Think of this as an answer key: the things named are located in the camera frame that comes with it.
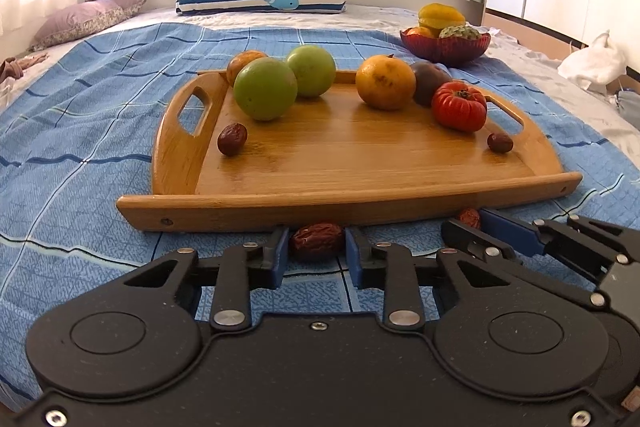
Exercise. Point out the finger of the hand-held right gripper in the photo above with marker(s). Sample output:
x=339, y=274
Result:
x=470, y=237
x=510, y=232

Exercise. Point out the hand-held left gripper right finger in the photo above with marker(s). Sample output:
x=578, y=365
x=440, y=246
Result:
x=352, y=262

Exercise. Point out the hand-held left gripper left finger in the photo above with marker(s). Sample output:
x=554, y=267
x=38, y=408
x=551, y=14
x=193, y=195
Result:
x=279, y=267

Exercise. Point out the wooden serving tray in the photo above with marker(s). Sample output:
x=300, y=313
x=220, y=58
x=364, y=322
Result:
x=350, y=147

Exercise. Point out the red ribbed tomato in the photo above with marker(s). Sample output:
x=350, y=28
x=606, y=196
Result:
x=459, y=107

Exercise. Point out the dark purple passion fruit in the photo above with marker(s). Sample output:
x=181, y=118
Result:
x=425, y=82

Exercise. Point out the yellow orange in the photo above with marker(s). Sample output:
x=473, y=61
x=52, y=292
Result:
x=385, y=82

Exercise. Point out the green citrus with brown patch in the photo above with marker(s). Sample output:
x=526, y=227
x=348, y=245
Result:
x=265, y=89

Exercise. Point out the green round citrus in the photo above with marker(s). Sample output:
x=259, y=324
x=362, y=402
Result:
x=315, y=69

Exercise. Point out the brownish orange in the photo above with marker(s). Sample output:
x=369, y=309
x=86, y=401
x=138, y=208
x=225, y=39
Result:
x=242, y=62

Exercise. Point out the grey-blue cloth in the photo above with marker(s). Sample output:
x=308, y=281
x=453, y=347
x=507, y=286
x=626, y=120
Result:
x=629, y=107

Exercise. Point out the white crumpled cloth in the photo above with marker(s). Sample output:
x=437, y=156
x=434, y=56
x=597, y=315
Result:
x=595, y=62

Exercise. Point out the red glass bowl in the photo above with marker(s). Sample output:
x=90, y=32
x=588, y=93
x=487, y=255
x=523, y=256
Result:
x=445, y=47

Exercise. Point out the green custard apple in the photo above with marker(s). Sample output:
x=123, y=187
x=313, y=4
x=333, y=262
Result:
x=457, y=32

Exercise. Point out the small orange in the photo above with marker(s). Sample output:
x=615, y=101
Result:
x=420, y=32

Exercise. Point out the yellow starfruit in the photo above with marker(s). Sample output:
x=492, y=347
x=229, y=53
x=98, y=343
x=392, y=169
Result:
x=440, y=16

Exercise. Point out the blue plaid blanket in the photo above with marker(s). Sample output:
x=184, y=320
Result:
x=75, y=157

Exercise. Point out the light quilted bedsheet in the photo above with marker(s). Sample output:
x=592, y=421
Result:
x=380, y=14

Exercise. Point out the purple floral pillow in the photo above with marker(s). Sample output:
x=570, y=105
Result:
x=80, y=19

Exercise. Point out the brown clothing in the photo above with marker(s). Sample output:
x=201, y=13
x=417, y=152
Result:
x=15, y=69

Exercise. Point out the wooden bed side rail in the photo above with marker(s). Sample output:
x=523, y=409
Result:
x=535, y=32

